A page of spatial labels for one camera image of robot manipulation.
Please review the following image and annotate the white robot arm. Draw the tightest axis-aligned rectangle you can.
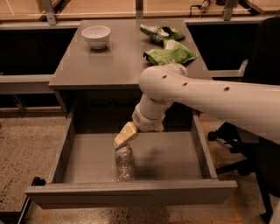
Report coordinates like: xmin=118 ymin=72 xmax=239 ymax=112
xmin=113 ymin=64 xmax=280 ymax=148

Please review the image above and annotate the grey open top drawer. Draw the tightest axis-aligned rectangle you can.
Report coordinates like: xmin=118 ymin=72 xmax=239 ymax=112
xmin=25 ymin=101 xmax=237 ymax=209

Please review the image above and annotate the clear plastic water bottle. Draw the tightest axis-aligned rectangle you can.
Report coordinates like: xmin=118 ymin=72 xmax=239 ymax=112
xmin=115 ymin=145 xmax=134 ymax=182

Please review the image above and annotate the green chip bag front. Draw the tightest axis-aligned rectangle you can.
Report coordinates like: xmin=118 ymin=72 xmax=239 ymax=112
xmin=143 ymin=39 xmax=197 ymax=66

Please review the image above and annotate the black office chair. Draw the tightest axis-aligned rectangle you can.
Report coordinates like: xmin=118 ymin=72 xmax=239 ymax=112
xmin=208 ymin=17 xmax=280 ymax=223

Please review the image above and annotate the black cable with plug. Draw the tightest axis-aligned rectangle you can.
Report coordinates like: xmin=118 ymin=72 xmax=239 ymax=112
xmin=188 ymin=0 xmax=211 ymax=18

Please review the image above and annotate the green chip bag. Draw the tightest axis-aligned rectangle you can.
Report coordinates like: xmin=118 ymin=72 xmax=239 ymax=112
xmin=143 ymin=39 xmax=197 ymax=66
xmin=139 ymin=24 xmax=186 ymax=44

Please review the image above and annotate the green chip bag back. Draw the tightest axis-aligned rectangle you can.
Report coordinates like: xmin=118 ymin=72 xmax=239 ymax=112
xmin=139 ymin=24 xmax=186 ymax=44

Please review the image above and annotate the white ceramic bowl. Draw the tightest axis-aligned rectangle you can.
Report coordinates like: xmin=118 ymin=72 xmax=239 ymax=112
xmin=81 ymin=25 xmax=111 ymax=49

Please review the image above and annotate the grey counter cabinet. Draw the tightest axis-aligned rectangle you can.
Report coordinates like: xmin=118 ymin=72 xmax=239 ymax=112
xmin=48 ymin=18 xmax=214 ymax=117

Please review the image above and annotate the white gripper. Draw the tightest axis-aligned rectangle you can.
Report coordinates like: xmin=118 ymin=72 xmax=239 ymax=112
xmin=113 ymin=104 xmax=164 ymax=149

